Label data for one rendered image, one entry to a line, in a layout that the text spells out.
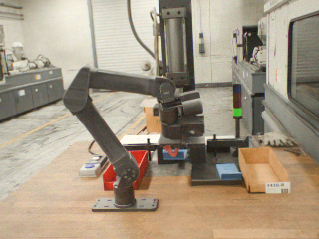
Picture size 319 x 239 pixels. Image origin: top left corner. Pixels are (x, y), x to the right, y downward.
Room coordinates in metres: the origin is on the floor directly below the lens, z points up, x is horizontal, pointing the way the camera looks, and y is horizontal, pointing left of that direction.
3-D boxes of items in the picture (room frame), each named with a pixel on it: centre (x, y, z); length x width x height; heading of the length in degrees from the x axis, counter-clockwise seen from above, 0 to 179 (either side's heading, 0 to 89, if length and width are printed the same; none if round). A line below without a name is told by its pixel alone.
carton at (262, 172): (1.05, -0.34, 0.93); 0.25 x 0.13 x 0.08; 173
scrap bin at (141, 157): (1.15, 0.14, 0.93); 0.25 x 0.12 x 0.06; 173
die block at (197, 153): (1.29, -0.08, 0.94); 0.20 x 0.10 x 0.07; 83
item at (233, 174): (1.07, -0.23, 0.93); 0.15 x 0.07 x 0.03; 177
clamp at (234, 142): (1.29, -0.26, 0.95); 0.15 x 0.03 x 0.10; 83
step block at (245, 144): (1.28, -0.33, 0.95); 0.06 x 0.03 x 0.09; 83
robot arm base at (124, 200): (0.91, 0.13, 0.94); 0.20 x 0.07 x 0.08; 83
